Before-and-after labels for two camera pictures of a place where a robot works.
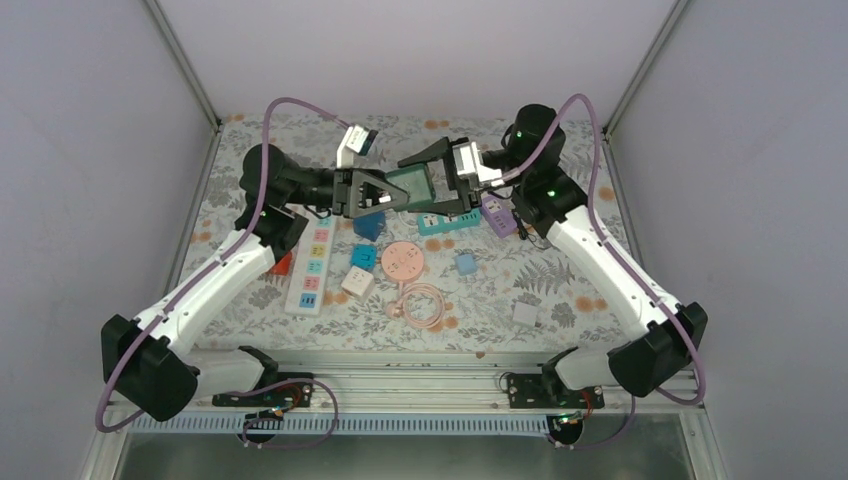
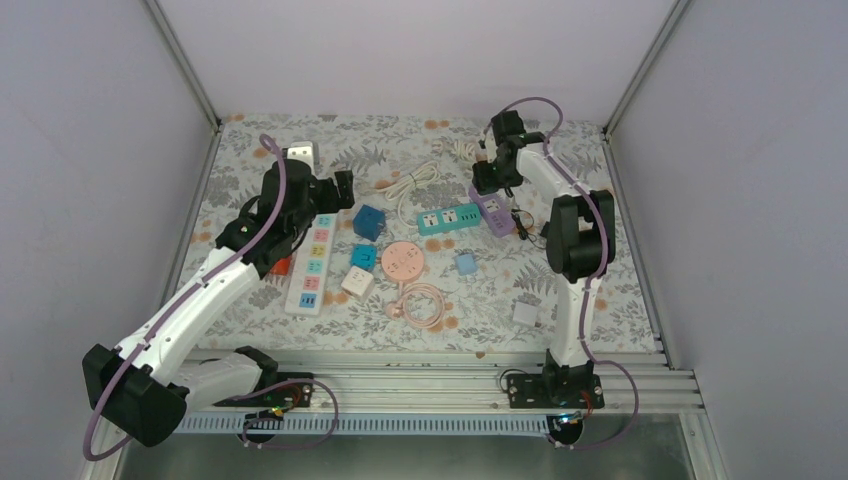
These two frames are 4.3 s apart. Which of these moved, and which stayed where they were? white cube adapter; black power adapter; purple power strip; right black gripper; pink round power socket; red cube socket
Moved: right black gripper; black power adapter
Stayed: purple power strip; red cube socket; pink round power socket; white cube adapter
